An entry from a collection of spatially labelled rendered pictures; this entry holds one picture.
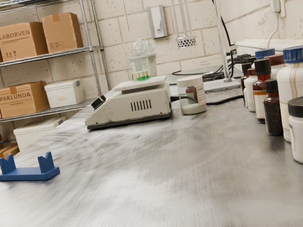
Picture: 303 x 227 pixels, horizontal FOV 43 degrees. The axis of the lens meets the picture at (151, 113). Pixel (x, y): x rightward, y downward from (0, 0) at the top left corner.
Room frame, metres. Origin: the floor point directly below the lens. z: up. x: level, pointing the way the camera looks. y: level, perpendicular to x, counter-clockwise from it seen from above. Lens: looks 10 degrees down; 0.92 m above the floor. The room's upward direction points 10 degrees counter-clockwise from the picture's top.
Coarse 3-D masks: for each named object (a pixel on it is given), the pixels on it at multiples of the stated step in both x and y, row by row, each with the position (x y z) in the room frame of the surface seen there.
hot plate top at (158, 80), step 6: (156, 78) 0.91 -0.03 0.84; (162, 78) 0.88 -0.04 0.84; (120, 84) 0.93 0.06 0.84; (126, 84) 0.90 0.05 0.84; (132, 84) 0.88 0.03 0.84; (138, 84) 0.86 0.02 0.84; (144, 84) 0.85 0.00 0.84; (150, 84) 0.85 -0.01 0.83; (156, 84) 0.85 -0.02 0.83; (114, 90) 0.86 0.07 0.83; (120, 90) 0.86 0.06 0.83
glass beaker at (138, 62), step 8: (144, 48) 0.92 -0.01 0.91; (128, 56) 0.89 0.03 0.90; (136, 56) 0.88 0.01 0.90; (144, 56) 0.89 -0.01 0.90; (128, 64) 0.90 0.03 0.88; (136, 64) 0.89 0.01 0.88; (144, 64) 0.89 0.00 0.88; (136, 72) 0.89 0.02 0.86; (144, 72) 0.89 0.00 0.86; (136, 80) 0.89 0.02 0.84; (144, 80) 0.89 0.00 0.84
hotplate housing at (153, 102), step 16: (112, 96) 0.88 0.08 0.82; (128, 96) 0.85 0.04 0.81; (144, 96) 0.85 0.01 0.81; (160, 96) 0.84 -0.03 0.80; (176, 96) 0.93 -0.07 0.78; (96, 112) 0.86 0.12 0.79; (112, 112) 0.86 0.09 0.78; (128, 112) 0.85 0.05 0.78; (144, 112) 0.85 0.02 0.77; (160, 112) 0.85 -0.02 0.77; (96, 128) 0.88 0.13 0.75
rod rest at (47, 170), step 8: (48, 152) 0.57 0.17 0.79; (0, 160) 0.59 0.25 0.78; (8, 160) 0.60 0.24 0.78; (40, 160) 0.55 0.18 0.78; (48, 160) 0.57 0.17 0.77; (8, 168) 0.60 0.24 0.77; (16, 168) 0.61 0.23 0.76; (24, 168) 0.60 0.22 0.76; (32, 168) 0.59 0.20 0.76; (40, 168) 0.56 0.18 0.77; (48, 168) 0.56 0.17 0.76; (56, 168) 0.57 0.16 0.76; (0, 176) 0.59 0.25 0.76; (8, 176) 0.58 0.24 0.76; (16, 176) 0.57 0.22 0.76; (24, 176) 0.56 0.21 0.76; (32, 176) 0.56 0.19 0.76; (40, 176) 0.55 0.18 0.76; (48, 176) 0.55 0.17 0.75
